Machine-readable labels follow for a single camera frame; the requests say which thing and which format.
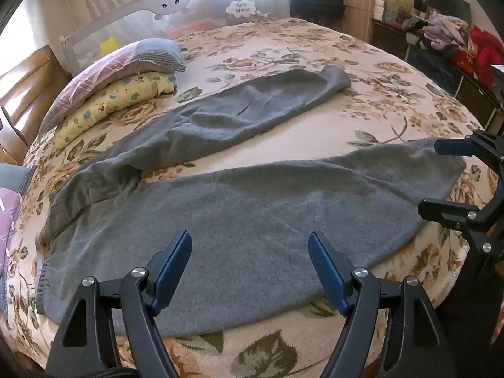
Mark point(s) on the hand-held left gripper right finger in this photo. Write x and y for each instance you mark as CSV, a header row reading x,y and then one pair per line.
x,y
327,264

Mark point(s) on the floral bed blanket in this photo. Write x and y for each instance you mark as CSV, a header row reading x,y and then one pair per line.
x,y
362,102

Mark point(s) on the wooden wardrobe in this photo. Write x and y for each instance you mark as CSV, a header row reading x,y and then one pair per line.
x,y
358,15

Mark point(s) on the black cabinet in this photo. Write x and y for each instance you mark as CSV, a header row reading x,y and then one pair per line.
x,y
429,67

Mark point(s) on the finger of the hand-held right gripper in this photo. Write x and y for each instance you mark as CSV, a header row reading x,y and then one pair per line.
x,y
441,210
453,147

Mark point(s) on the wooden headboard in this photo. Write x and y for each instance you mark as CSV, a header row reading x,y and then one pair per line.
x,y
31,82

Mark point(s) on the grey mesh bed rail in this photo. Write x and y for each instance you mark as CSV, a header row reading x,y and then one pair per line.
x,y
130,27

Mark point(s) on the pink grey patchwork pillow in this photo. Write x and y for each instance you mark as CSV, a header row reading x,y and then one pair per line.
x,y
118,67

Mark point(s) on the yellow floral pillow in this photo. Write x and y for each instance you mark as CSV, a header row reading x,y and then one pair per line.
x,y
98,110

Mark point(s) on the red cloth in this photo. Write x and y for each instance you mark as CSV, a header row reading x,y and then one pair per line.
x,y
482,51

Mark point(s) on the stack of white packets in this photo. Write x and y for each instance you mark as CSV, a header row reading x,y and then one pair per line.
x,y
384,4

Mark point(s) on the grey fleece pants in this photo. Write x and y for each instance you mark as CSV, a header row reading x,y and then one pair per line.
x,y
236,212

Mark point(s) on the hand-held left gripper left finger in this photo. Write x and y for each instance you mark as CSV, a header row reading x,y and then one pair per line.
x,y
173,262

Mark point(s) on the purple grey pillow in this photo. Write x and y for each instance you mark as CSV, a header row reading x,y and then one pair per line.
x,y
10,204

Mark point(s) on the pile of pastel clothes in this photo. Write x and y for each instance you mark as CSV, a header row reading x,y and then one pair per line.
x,y
441,31

